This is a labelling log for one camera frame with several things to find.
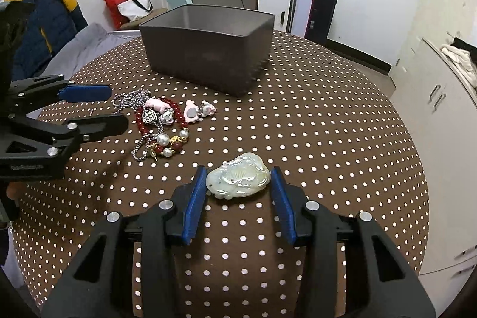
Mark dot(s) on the white tote bag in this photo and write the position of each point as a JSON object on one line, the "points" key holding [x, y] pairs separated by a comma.
{"points": [[136, 7]]}

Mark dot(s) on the grey blanket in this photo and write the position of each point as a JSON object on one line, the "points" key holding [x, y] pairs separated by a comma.
{"points": [[89, 46]]}

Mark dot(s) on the large pink foot charm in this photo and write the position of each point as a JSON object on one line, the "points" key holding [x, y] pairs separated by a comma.
{"points": [[192, 113]]}

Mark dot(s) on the yellow and navy jacket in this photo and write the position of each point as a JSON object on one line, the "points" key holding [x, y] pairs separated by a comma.
{"points": [[37, 27]]}

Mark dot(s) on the white drawer cabinet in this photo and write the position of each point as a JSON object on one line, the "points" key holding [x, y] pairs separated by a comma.
{"points": [[428, 154]]}

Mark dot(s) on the grey rectangular storage box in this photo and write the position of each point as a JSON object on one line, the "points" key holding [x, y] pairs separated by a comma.
{"points": [[208, 57]]}

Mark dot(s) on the black and white suitcase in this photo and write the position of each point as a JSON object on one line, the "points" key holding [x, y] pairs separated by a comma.
{"points": [[322, 8]]}

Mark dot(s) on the brown polka dot tablecloth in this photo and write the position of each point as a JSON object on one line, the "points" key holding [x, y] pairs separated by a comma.
{"points": [[298, 135]]}

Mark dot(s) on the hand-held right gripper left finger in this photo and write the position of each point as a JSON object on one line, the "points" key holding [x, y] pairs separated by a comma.
{"points": [[194, 208]]}

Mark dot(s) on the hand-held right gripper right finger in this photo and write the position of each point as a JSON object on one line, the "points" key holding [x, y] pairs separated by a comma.
{"points": [[284, 208]]}

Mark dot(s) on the black cloth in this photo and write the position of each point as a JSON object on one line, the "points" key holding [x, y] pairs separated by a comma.
{"points": [[465, 44]]}

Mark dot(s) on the pale green jade pendant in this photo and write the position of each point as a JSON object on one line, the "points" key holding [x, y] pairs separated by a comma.
{"points": [[238, 176]]}

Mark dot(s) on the white cloth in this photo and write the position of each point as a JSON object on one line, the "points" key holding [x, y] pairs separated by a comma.
{"points": [[460, 59]]}

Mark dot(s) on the small pink foot charms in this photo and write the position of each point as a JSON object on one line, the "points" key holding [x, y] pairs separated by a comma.
{"points": [[208, 108]]}

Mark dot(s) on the pink pig charm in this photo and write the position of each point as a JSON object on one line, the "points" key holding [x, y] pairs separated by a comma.
{"points": [[156, 104]]}

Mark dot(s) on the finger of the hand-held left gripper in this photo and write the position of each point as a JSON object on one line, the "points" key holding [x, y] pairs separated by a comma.
{"points": [[100, 126], [85, 93]]}

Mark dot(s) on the small white door cabinet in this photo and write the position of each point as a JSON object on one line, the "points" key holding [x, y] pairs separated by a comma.
{"points": [[274, 5]]}

